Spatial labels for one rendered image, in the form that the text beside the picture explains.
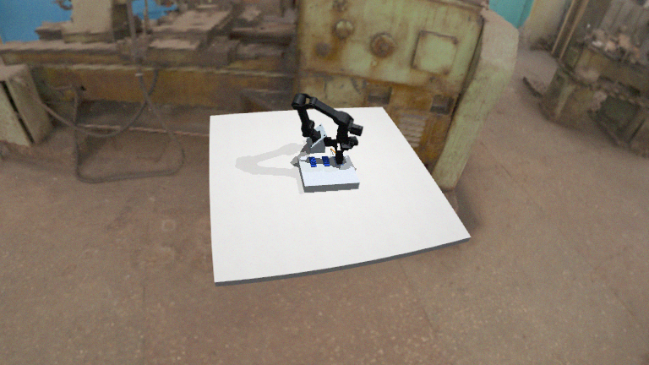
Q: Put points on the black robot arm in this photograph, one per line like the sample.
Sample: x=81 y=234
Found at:
x=343 y=119

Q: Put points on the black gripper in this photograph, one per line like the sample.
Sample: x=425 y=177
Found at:
x=328 y=141

